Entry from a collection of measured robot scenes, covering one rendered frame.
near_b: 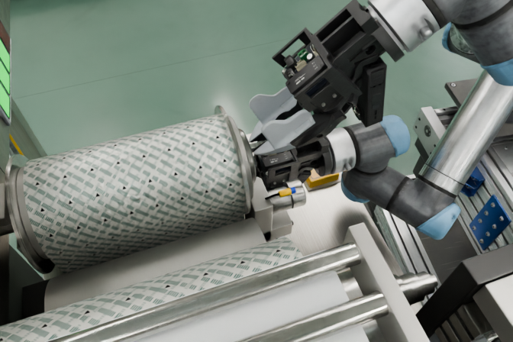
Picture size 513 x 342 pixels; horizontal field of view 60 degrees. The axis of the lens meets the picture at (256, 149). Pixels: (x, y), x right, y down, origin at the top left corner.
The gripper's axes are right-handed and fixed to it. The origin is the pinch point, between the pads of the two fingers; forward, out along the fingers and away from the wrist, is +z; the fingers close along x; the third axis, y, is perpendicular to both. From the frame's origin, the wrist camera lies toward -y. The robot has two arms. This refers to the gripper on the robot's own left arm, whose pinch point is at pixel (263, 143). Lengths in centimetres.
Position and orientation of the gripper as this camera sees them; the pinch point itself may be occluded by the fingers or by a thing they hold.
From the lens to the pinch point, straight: 57.4
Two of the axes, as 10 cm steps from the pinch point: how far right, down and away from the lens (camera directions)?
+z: -7.3, 5.9, 3.5
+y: -6.0, -3.1, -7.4
